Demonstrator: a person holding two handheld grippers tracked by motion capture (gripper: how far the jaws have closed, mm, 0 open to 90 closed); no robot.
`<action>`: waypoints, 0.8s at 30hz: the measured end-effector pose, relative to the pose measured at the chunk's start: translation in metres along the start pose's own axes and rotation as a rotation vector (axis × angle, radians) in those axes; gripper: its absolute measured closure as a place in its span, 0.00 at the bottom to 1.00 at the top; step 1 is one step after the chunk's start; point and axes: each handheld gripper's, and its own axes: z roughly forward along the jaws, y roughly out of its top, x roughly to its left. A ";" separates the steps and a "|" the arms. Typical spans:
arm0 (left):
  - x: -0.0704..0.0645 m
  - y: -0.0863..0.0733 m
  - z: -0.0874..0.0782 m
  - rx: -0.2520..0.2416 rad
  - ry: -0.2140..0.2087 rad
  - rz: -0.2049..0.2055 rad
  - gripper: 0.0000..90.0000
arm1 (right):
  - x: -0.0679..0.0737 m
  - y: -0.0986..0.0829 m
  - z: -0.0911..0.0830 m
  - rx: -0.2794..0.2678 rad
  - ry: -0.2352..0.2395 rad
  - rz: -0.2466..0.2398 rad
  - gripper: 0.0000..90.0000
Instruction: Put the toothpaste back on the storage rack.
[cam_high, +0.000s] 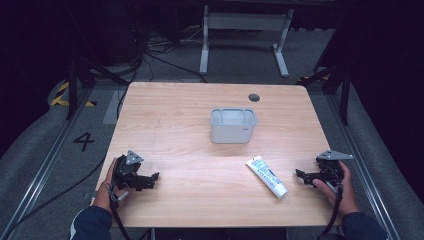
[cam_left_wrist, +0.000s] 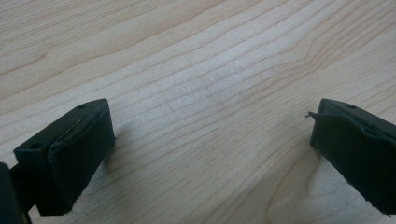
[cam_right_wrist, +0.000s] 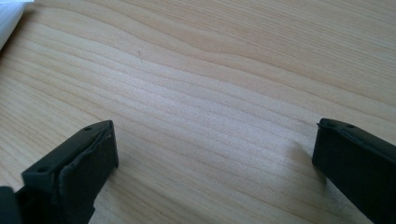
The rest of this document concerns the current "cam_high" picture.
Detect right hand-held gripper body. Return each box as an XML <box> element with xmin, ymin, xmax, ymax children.
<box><xmin>314</xmin><ymin>149</ymin><xmax>355</xmax><ymax>188</ymax></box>

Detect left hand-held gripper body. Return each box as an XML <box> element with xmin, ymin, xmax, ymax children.
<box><xmin>112</xmin><ymin>149</ymin><xmax>152</xmax><ymax>193</ymax></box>

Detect white toothpaste tube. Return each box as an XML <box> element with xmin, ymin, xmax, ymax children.
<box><xmin>245</xmin><ymin>154</ymin><xmax>289</xmax><ymax>200</ymax></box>

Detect grey plastic container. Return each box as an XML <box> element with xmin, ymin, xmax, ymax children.
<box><xmin>209</xmin><ymin>107</ymin><xmax>258</xmax><ymax>145</ymax></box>

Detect person's left hand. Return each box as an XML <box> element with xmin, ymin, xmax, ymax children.
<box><xmin>93</xmin><ymin>157</ymin><xmax>130</xmax><ymax>213</ymax></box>

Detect person's right hand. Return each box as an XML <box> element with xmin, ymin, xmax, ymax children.
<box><xmin>312</xmin><ymin>161</ymin><xmax>361</xmax><ymax>218</ymax></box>

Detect black tripod stand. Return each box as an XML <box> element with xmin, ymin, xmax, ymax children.
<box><xmin>297</xmin><ymin>64</ymin><xmax>352</xmax><ymax>127</ymax></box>
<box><xmin>64</xmin><ymin>59</ymin><xmax>130</xmax><ymax>121</ymax></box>

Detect yellow black floor tape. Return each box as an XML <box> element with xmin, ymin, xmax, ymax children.
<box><xmin>49</xmin><ymin>81</ymin><xmax>98</xmax><ymax>108</ymax></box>

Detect metal floor rail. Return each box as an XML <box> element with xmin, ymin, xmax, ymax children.
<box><xmin>325</xmin><ymin>94</ymin><xmax>402</xmax><ymax>240</ymax></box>
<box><xmin>0</xmin><ymin>89</ymin><xmax>95</xmax><ymax>236</ymax></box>

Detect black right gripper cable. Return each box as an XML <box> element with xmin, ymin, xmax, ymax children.
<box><xmin>316</xmin><ymin>183</ymin><xmax>344</xmax><ymax>240</ymax></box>

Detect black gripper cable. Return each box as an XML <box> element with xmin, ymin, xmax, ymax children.
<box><xmin>105</xmin><ymin>183</ymin><xmax>133</xmax><ymax>240</ymax></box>
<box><xmin>316</xmin><ymin>183</ymin><xmax>344</xmax><ymax>240</ymax></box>

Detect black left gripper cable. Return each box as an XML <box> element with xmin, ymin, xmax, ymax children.
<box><xmin>105</xmin><ymin>183</ymin><xmax>133</xmax><ymax>240</ymax></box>

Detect long black floor cable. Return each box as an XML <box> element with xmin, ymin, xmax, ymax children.
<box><xmin>0</xmin><ymin>154</ymin><xmax>108</xmax><ymax>240</ymax></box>

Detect bundle of floor cables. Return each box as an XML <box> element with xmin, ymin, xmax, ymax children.
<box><xmin>116</xmin><ymin>26</ymin><xmax>209</xmax><ymax>119</ymax></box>

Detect grey metal stand frame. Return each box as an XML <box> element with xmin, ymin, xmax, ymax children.
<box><xmin>198</xmin><ymin>4</ymin><xmax>295</xmax><ymax>79</ymax></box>

